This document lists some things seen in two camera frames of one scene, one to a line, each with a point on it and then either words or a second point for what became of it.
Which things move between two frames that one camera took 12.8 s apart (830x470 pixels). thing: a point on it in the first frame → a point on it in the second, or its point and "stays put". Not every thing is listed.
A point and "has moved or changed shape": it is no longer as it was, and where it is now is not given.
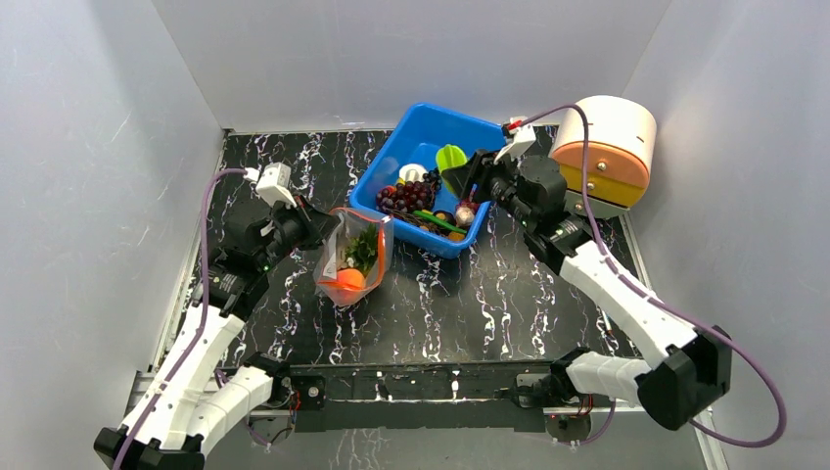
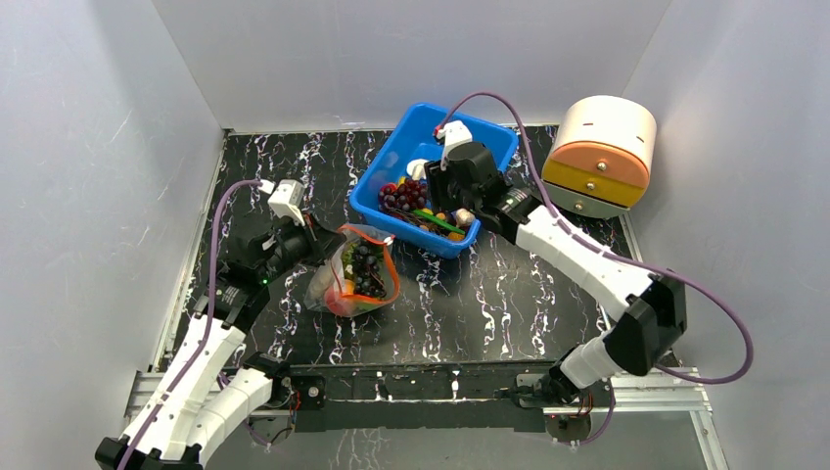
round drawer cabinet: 622,139 stays put
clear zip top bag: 354,255 has moved or changed shape
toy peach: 350,278 → 339,305
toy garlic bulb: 464,216 stays put
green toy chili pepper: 439,221 stays put
